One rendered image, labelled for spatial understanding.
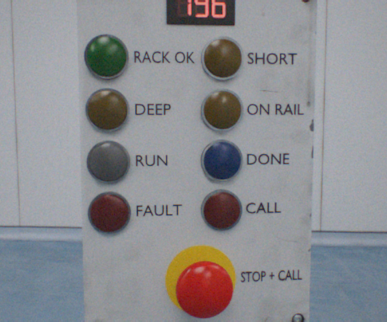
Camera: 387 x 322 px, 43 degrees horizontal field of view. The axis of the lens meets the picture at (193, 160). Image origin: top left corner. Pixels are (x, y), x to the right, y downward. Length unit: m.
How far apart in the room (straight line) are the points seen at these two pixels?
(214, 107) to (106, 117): 0.07
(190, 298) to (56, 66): 3.66
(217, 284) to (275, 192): 0.08
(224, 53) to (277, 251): 0.15
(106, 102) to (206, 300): 0.15
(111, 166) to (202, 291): 0.11
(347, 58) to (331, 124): 0.49
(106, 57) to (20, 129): 3.72
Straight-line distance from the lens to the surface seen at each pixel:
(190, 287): 0.34
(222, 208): 0.35
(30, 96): 4.01
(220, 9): 0.35
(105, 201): 0.34
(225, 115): 0.34
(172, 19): 0.35
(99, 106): 0.34
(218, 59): 0.34
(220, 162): 0.34
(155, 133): 0.35
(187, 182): 0.35
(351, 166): 3.85
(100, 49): 0.34
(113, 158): 0.34
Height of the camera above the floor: 1.03
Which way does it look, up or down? 6 degrees down
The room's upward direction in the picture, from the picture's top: straight up
